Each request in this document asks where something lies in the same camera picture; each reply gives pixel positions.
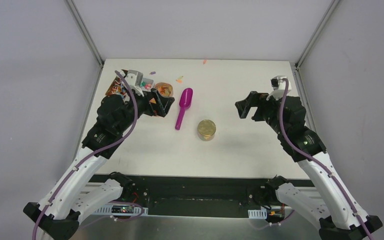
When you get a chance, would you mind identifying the pink gummy candy box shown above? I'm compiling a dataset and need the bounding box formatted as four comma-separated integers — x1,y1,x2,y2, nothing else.
154,82,174,97

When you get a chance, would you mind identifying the white star candy box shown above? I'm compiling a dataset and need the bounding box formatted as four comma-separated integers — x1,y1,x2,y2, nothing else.
140,77,155,92

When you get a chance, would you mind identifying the yellow lollipop box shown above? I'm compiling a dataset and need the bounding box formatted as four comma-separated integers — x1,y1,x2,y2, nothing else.
105,74,127,99

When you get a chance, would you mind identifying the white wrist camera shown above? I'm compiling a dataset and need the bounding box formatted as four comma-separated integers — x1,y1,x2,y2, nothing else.
266,75,291,101
124,69,144,97

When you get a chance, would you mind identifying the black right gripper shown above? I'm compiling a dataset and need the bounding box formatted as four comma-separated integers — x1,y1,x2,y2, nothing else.
235,90,287,138

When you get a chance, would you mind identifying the spilled orange green gummy candy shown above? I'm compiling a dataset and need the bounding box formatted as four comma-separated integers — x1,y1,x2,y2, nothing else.
176,76,183,83

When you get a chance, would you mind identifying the right white cable duct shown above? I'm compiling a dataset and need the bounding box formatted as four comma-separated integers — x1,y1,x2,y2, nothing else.
247,208,268,220

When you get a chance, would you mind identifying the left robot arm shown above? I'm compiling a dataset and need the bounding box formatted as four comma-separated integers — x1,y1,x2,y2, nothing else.
23,88,175,240

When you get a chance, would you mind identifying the right aluminium frame post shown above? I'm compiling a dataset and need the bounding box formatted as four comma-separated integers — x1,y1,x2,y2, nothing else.
295,0,342,70

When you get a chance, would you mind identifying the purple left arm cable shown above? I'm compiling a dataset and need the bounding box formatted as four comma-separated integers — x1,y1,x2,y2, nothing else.
31,70,145,240

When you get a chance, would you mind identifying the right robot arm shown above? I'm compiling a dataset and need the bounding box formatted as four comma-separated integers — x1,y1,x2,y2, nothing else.
235,91,383,240

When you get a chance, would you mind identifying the clear plastic jar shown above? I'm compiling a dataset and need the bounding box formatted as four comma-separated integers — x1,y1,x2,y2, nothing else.
197,131,215,142

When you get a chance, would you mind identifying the magenta plastic scoop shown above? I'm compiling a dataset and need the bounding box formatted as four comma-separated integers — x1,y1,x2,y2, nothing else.
174,87,193,131

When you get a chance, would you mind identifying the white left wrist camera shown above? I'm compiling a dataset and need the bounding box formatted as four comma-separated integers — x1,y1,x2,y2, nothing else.
124,69,144,97

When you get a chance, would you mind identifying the left aluminium frame post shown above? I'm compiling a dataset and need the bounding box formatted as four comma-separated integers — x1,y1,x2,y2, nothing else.
64,0,105,69

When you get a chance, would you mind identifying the white cable duct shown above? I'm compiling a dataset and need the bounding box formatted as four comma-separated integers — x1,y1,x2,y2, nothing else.
247,208,268,220
92,204,149,217

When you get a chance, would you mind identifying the gold jar lid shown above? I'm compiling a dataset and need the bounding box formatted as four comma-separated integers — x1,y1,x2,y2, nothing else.
197,119,217,132

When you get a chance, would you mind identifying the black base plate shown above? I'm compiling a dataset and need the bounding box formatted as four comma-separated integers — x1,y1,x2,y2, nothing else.
89,173,315,220

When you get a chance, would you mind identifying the left white cable duct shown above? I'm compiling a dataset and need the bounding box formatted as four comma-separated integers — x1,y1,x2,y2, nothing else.
92,204,149,217

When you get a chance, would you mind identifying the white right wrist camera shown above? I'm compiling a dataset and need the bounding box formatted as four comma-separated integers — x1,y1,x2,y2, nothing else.
266,75,291,101

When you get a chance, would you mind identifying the aluminium frame post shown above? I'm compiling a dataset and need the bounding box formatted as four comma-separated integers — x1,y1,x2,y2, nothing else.
295,0,342,70
64,0,105,69

